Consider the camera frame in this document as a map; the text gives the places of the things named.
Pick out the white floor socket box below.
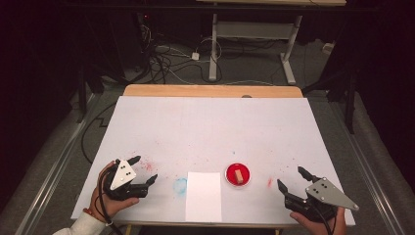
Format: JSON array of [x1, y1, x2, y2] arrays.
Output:
[[322, 41, 337, 55]]

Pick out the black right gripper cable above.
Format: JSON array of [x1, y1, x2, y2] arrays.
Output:
[[312, 209, 338, 235]]

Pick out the tangle of floor cables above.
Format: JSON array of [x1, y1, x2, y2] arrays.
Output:
[[136, 23, 226, 86]]

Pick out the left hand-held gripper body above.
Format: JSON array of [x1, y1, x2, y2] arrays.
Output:
[[102, 159, 150, 201]]

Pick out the white paper sheet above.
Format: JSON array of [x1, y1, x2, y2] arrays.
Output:
[[184, 171, 223, 223]]

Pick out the black stand legs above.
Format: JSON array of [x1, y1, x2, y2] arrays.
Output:
[[74, 62, 107, 124], [301, 62, 358, 135]]

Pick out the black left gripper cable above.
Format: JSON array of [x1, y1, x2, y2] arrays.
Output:
[[97, 164, 123, 235]]

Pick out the person's left hand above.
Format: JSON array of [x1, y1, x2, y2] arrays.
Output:
[[89, 161, 140, 223]]

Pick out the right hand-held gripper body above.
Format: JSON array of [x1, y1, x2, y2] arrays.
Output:
[[283, 177, 360, 223]]

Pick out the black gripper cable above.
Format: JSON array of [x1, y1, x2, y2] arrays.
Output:
[[312, 209, 338, 235], [97, 164, 123, 235]]

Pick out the round red ink dish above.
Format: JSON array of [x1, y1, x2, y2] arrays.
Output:
[[224, 163, 252, 187]]

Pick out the metal floor rail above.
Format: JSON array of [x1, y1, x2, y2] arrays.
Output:
[[327, 97, 407, 235], [14, 93, 101, 235]]

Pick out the person's right hand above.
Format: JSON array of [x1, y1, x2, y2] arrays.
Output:
[[289, 207, 347, 235]]

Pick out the black floor cable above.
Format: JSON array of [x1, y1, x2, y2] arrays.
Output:
[[80, 102, 117, 165]]

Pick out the white metal desk frame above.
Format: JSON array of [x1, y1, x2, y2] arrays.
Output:
[[195, 0, 347, 86]]

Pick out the red wrist band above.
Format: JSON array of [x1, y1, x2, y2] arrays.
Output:
[[82, 208, 109, 226]]

